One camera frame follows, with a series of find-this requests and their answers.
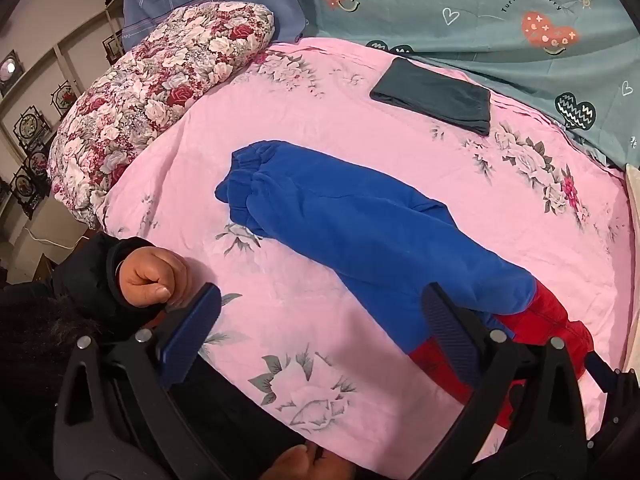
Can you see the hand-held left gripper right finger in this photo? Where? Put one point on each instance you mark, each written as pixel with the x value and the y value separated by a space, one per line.
pixel 450 332

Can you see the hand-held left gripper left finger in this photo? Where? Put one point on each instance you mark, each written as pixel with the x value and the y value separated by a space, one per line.
pixel 191 327

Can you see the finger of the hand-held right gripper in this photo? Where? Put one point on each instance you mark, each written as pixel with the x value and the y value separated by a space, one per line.
pixel 602 369

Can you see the blue pants with red waist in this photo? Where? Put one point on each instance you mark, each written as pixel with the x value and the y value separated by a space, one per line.
pixel 350 220

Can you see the wooden furniture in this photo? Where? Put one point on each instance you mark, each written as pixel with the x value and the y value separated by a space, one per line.
pixel 45 267

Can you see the black framed picture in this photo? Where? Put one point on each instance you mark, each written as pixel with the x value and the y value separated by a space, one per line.
pixel 112 45
pixel 25 192
pixel 62 96
pixel 31 127

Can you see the pink floral bed sheet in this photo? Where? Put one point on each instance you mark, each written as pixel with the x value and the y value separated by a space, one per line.
pixel 350 125

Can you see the red floral quilt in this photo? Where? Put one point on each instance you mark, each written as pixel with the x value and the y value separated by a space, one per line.
pixel 150 95

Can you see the dark folded cloth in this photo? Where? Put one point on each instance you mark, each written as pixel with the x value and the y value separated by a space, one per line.
pixel 430 92

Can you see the framed round white picture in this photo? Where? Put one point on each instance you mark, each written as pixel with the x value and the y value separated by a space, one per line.
pixel 10 67

